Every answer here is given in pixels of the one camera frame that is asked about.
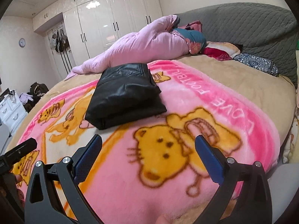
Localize dark clothes pile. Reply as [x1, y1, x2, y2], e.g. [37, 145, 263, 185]
[23, 97, 44, 113]

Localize dark olive bag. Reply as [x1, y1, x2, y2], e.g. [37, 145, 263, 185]
[30, 82, 49, 98]

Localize person's right hand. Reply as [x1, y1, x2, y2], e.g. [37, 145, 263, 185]
[154, 215, 174, 224]

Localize cream cartoon print bedding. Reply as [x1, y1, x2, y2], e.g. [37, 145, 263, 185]
[281, 112, 299, 165]

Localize lilac clothes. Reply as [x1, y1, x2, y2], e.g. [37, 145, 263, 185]
[19, 92, 35, 104]

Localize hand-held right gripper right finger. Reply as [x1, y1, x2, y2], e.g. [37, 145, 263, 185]
[195, 135, 274, 224]

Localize black paper bag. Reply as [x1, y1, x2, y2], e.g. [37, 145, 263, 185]
[0, 88, 16, 102]

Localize grey quilted headboard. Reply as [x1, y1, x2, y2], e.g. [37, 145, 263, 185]
[174, 2, 299, 88]

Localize grey chair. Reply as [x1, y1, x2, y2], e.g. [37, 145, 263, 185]
[0, 124, 10, 146]

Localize black leather jacket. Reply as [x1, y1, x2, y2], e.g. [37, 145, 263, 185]
[84, 63, 168, 130]

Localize hanging bags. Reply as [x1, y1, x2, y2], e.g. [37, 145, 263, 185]
[50, 27, 70, 54]

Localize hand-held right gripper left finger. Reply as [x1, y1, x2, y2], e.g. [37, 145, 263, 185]
[24, 134, 103, 224]

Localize white drawer chest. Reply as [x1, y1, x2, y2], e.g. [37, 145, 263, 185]
[0, 93, 29, 131]

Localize blue floral pillow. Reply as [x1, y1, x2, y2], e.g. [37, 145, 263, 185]
[233, 53, 279, 77]

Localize white wardrobe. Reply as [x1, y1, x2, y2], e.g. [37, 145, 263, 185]
[32, 0, 163, 75]

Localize pink duvet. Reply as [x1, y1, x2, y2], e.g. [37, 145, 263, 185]
[64, 15, 190, 81]

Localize red patterned pillow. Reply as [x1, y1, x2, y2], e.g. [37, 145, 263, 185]
[201, 41, 241, 61]

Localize person's left hand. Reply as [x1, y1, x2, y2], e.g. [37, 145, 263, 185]
[13, 174, 26, 206]

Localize pink cartoon printed blanket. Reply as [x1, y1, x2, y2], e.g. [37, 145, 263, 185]
[10, 59, 281, 224]

